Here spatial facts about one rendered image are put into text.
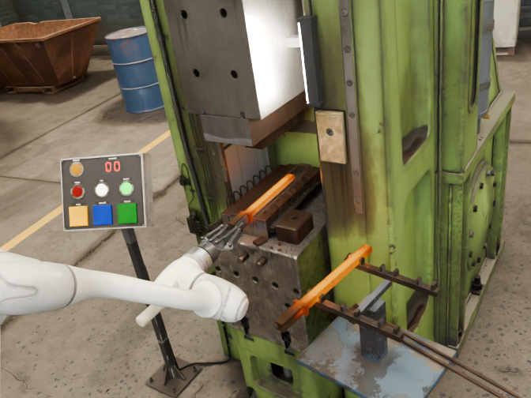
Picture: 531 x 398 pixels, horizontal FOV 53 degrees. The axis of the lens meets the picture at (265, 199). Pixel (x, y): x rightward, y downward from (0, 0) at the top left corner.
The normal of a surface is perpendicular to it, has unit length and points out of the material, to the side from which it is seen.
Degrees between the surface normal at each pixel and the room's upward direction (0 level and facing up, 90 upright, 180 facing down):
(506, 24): 90
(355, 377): 0
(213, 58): 90
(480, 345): 0
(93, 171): 60
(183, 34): 90
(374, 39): 90
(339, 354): 0
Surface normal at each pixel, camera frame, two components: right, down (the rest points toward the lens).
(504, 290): -0.15, -0.87
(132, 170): -0.19, 0.00
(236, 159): 0.83, 0.15
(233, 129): -0.54, 0.48
